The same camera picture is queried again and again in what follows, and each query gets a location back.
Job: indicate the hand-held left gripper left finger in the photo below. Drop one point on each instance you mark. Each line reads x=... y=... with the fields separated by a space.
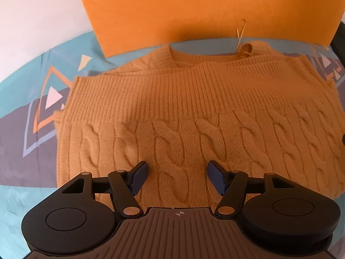
x=140 y=176

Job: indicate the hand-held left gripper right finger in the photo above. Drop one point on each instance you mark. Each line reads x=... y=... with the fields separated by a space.
x=216 y=175

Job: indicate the blue geometric patterned bedsheet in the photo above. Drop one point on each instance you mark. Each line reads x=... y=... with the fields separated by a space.
x=24 y=151

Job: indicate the orange headboard panel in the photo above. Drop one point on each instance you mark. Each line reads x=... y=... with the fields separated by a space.
x=204 y=10

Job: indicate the dark green cloth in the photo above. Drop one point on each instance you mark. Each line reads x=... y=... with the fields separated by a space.
x=340 y=45

